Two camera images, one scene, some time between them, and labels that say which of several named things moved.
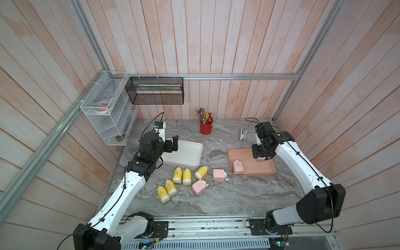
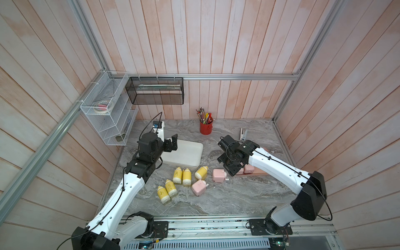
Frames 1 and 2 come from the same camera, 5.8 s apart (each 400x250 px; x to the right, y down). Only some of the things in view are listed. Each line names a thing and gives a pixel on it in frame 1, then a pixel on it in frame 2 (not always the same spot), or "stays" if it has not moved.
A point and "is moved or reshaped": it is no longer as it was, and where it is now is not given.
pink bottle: (259, 159) is moved or reshaped
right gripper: (255, 153) -> (231, 171)
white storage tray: (189, 153) stays
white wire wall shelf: (109, 109) stays
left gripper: (169, 148) stays
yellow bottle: (202, 172) stays
